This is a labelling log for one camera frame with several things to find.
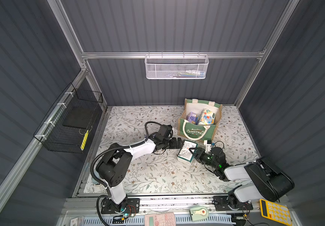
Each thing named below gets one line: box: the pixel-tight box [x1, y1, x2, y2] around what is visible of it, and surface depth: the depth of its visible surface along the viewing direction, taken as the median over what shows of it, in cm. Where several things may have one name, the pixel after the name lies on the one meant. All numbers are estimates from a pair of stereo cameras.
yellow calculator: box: [259, 198, 293, 226], surface depth 72 cm
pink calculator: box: [144, 212, 177, 226], surface depth 70 cm
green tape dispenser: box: [189, 206, 209, 222], surface depth 67 cm
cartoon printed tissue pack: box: [198, 108, 216, 126], surface depth 92 cm
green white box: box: [177, 139, 199, 163], surface depth 86 cm
